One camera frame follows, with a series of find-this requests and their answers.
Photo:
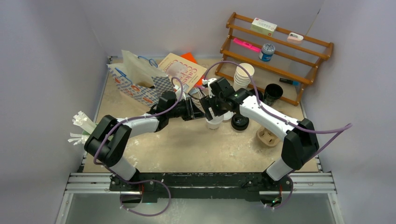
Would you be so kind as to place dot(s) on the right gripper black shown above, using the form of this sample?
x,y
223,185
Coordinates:
x,y
208,102

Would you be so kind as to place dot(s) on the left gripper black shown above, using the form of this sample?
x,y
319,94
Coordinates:
x,y
192,112

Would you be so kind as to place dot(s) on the single white paper cup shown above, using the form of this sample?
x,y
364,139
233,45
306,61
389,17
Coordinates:
x,y
214,124

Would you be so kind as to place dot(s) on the checkered paper bakery bag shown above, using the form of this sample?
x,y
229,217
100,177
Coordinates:
x,y
138,79

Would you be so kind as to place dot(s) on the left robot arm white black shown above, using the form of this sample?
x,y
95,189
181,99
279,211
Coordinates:
x,y
108,140

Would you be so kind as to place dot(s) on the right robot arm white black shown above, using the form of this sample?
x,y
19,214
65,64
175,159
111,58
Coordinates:
x,y
299,142

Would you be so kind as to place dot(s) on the white cup lid lower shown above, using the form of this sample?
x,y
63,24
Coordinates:
x,y
227,116

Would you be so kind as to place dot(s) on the stack of white paper cups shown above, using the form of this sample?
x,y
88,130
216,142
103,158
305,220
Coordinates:
x,y
241,76

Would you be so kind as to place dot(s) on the stack of black lids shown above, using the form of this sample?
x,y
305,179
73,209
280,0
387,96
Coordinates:
x,y
239,122

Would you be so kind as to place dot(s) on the black flat lid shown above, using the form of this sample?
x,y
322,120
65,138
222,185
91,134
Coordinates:
x,y
259,94

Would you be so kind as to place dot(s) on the cakes recipe book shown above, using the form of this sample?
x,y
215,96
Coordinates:
x,y
188,72

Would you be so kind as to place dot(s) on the black paper cup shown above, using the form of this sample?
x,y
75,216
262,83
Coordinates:
x,y
272,93

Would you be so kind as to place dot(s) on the orange paper bag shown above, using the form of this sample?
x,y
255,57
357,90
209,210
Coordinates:
x,y
188,56

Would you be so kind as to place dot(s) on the pink highlighter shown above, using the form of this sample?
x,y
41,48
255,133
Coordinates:
x,y
246,45

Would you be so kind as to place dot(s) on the black blue marker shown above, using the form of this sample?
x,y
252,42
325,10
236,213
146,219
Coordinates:
x,y
289,81

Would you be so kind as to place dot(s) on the blue white jar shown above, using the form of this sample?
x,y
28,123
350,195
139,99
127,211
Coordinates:
x,y
267,51

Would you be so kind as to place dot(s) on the wooden shelf rack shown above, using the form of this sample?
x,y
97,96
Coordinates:
x,y
276,67

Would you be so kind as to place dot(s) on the white green box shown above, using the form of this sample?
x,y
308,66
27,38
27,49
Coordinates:
x,y
263,27

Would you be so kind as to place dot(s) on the pink white tape dispenser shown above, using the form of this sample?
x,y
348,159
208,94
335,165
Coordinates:
x,y
295,38

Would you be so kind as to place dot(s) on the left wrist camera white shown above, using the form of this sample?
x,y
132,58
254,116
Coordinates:
x,y
180,92

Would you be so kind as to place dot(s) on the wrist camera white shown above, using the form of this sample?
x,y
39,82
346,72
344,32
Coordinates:
x,y
180,92
207,84

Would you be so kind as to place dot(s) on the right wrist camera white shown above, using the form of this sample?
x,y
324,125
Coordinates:
x,y
207,84

